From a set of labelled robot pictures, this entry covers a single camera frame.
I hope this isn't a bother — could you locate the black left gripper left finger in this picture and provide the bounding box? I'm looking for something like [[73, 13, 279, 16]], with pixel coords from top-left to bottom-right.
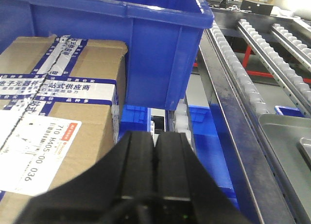
[[14, 131, 154, 224]]

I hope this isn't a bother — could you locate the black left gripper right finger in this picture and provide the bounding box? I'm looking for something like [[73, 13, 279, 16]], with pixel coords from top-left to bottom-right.
[[155, 133, 250, 224]]

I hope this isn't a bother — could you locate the small silver metal tray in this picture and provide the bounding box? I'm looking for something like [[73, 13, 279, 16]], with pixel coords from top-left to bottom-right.
[[298, 138, 311, 166]]

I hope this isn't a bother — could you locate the taped brown cardboard box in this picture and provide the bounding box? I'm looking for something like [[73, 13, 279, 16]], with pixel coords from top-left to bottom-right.
[[0, 35, 128, 224]]

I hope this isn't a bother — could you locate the large silver metal tray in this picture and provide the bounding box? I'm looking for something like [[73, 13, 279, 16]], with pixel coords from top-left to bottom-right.
[[258, 113, 311, 194]]

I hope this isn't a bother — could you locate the large blue plastic box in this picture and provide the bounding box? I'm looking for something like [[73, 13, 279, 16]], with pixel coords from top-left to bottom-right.
[[0, 0, 214, 110]]

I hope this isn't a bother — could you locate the blue lower shelf bin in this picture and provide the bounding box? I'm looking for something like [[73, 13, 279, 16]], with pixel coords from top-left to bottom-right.
[[119, 105, 239, 208]]

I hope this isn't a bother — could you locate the white roller track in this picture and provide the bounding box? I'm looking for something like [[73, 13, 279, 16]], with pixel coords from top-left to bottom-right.
[[238, 19, 311, 118], [209, 22, 268, 116], [271, 23, 311, 72]]

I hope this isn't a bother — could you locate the dark blue rack rail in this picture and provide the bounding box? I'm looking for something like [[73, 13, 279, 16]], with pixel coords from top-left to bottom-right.
[[198, 30, 295, 224]]

